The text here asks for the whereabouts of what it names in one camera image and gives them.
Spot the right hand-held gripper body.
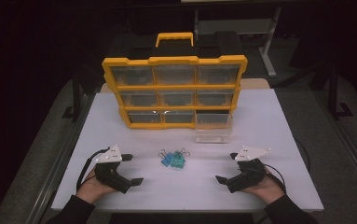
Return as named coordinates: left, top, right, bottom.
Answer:
left=227, top=146, right=272, bottom=194

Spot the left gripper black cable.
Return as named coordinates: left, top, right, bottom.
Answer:
left=76, top=148, right=110, bottom=191

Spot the person's left hand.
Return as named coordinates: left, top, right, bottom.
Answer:
left=75, top=167, right=118, bottom=204

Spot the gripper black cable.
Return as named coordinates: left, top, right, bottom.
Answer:
left=264, top=162, right=287, bottom=194
left=76, top=148, right=110, bottom=191

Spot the person's right hand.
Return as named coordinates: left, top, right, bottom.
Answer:
left=244, top=166, right=286, bottom=205

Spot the yellow black organizer cabinet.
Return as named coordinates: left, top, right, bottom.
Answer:
left=101, top=31, right=249, bottom=131

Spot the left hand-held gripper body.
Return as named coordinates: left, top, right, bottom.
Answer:
left=94, top=145, right=133, bottom=194

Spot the grey metal frame rail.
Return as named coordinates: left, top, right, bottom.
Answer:
left=26, top=99, right=91, bottom=224
left=317, top=91, right=357, bottom=195

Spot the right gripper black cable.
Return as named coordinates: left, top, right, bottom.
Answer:
left=264, top=162, right=287, bottom=194

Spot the clear plastic drawer bin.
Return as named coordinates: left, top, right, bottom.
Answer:
left=194, top=112, right=232, bottom=144

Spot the teal binder clip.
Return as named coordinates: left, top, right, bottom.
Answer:
left=170, top=158, right=185, bottom=170
left=172, top=147, right=191, bottom=162

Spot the black metal stand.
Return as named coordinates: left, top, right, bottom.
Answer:
left=62, top=69, right=85, bottom=122
left=327, top=62, right=354, bottom=120

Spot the grid of clear drawers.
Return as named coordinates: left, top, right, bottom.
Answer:
left=110, top=64, right=240, bottom=124

